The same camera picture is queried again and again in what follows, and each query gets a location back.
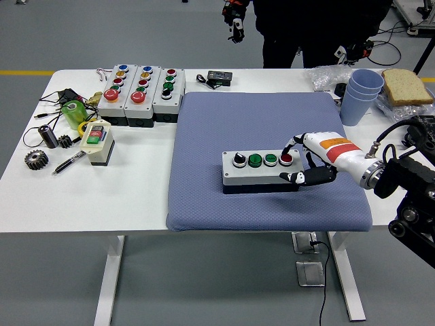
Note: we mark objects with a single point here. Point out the brass fitting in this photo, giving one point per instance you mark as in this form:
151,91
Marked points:
93,99

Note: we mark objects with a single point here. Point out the bread slice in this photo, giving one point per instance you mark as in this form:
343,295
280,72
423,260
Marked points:
408,86

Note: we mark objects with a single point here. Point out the green plastic cylinder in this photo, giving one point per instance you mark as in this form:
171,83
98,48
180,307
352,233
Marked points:
76,117

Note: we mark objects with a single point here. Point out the large dark metal gear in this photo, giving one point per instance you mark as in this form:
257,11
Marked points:
35,160

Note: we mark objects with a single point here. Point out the black adapter block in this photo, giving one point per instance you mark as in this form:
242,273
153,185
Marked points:
68,94

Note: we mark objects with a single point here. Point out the small black block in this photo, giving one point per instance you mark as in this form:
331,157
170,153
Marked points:
340,90

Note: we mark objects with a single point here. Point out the white four-button control box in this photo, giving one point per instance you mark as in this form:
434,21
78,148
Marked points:
258,175

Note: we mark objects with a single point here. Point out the person's left gloved hand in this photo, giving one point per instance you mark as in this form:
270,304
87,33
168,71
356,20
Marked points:
355,51

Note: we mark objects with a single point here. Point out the white table leg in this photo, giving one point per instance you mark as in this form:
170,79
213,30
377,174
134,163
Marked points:
346,271
110,278

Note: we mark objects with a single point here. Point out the small black gear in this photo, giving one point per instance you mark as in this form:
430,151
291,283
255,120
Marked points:
64,141

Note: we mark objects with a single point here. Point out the cream red-green switch box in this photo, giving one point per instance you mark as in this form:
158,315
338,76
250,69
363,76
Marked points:
98,153

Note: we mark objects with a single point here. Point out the person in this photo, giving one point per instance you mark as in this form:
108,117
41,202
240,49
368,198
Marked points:
289,20

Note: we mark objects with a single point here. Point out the blue-grey padded mat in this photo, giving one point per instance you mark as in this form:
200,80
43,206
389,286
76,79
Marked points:
238,119

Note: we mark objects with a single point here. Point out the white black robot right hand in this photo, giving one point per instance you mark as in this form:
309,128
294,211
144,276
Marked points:
336,151

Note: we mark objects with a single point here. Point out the black silver pen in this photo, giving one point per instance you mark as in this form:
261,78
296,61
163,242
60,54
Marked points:
68,163

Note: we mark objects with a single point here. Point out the black cylindrical capacitor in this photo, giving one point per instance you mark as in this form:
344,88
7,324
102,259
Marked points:
49,137

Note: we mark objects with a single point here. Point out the five-button box with mushroom button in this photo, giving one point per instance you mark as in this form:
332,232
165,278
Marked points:
110,109
136,111

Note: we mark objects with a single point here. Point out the four-button box with selector knob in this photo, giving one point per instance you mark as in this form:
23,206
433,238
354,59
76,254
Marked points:
166,106

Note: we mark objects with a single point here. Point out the person's right gloved hand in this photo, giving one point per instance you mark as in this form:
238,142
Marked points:
235,20

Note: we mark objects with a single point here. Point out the grey equipment frame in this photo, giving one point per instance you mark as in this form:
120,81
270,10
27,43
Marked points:
408,13

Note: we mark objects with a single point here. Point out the clear bubble plastic bag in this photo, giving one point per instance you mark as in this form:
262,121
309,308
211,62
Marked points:
323,78

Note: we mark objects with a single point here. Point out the black mechanical device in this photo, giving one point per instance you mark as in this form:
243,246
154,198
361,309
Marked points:
425,130

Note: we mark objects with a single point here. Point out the metal floor outlet plate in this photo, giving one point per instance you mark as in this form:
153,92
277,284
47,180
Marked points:
304,242
311,273

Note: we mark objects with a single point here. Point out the black digital panel meter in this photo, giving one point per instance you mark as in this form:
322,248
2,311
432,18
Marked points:
220,77

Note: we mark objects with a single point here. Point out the yellow tape roll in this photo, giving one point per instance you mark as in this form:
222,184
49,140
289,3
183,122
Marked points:
81,129

